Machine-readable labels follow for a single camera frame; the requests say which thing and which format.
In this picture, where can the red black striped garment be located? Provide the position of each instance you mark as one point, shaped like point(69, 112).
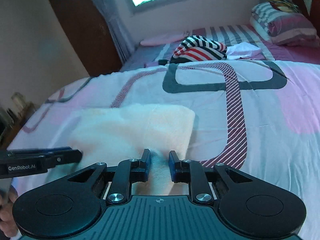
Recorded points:
point(195, 49)

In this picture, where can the yellow patterned pillow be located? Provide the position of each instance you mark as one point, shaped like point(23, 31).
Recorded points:
point(284, 5)

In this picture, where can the pink patterned quilt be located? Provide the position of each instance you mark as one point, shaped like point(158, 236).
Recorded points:
point(259, 117)

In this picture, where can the person's left hand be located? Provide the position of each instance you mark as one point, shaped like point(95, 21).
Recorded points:
point(8, 226)

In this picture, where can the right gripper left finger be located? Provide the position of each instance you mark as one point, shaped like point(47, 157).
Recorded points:
point(125, 174)

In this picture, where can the cream knit sweater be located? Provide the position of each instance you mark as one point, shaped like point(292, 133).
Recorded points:
point(111, 135)

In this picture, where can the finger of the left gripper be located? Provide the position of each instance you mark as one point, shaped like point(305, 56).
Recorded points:
point(7, 153)
point(56, 158)

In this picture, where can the dark wooden door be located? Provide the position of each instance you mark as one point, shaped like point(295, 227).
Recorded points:
point(88, 34)

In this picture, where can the grey left curtain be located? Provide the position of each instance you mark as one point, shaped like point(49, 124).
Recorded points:
point(121, 38)

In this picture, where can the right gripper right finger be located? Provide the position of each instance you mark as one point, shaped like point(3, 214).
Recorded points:
point(192, 173)

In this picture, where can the striped bed sheet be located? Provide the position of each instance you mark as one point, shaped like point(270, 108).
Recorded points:
point(229, 35)

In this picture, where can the white folded cloth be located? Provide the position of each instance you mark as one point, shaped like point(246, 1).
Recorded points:
point(244, 50)

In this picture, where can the cluttered side table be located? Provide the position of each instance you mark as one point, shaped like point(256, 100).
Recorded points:
point(25, 110)

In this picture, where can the pink flat pillow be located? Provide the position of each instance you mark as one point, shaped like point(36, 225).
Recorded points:
point(163, 39)

